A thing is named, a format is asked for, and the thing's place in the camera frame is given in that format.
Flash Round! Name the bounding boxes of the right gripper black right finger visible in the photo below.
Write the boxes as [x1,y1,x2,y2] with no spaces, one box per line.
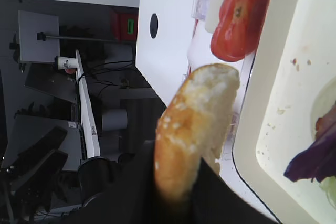
[189,159,275,224]

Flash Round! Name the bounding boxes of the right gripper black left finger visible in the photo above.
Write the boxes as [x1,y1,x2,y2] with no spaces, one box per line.
[62,141,172,223]

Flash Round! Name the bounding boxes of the sesame top bun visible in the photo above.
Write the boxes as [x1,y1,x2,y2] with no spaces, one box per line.
[154,63,240,205]

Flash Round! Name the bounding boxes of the red tomato slices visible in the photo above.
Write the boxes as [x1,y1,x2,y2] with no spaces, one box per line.
[211,0,269,62]

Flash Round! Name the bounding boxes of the clear plastic divider lower left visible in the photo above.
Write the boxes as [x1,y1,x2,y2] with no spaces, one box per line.
[217,113,239,165]

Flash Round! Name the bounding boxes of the clear plastic divider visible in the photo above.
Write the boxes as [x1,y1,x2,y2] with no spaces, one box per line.
[191,0,210,21]
[217,113,239,165]

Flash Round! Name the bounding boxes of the black waste bin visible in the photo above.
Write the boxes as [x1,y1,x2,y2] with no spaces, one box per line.
[77,156,111,207]

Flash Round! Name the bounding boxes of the white cylinder container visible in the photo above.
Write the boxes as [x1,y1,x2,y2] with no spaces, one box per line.
[102,109,128,132]

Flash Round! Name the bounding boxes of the white computer monitor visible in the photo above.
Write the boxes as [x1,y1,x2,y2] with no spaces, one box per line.
[75,50,100,158]

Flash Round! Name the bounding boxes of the black office chair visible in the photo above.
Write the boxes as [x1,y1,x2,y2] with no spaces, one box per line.
[1,126,68,223]

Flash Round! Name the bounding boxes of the purple cabbage leaf on patty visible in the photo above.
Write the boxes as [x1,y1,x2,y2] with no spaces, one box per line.
[284,125,335,182]

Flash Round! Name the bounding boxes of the white paper cup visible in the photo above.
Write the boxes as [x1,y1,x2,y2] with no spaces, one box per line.
[54,56,78,70]

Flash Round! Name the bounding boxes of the white metal tray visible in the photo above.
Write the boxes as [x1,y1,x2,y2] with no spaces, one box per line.
[234,0,335,223]

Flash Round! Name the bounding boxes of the red box under table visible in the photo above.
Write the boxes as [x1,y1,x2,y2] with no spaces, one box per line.
[110,8,138,41]

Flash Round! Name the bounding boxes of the black table hole cover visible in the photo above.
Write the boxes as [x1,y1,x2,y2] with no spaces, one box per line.
[149,13,159,39]

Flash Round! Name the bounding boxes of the grey desk panel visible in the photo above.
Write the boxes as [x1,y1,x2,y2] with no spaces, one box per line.
[18,10,60,63]

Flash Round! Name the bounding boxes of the clear plastic divider upper left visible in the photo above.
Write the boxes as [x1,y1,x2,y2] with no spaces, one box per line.
[191,0,210,21]

